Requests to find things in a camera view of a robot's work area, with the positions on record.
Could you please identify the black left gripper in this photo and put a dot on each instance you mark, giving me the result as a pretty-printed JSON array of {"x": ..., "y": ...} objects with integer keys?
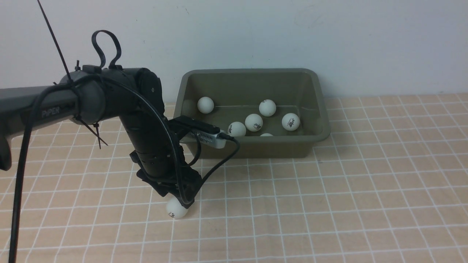
[{"x": 183, "y": 182}]

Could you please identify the white ball plain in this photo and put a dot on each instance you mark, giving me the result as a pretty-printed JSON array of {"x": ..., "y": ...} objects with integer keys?
[
  {"x": 174, "y": 209},
  {"x": 290, "y": 122}
]

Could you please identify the white ball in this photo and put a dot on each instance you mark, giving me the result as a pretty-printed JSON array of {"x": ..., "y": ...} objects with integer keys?
[
  {"x": 237, "y": 129},
  {"x": 254, "y": 122}
]

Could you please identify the white ball logo top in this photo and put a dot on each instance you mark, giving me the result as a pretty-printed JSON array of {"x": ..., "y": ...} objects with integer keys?
[{"x": 267, "y": 108}]

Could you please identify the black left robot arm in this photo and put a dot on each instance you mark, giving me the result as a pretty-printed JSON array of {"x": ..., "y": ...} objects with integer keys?
[{"x": 133, "y": 95}]

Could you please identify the olive plastic bin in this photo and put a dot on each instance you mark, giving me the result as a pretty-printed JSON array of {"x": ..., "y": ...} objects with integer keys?
[{"x": 237, "y": 93}]

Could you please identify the checkered beige tablecloth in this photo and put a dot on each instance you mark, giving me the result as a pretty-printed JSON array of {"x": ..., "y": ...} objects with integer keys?
[{"x": 389, "y": 185}]

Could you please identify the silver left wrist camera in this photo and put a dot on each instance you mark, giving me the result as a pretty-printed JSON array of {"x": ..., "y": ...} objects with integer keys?
[{"x": 203, "y": 133}]

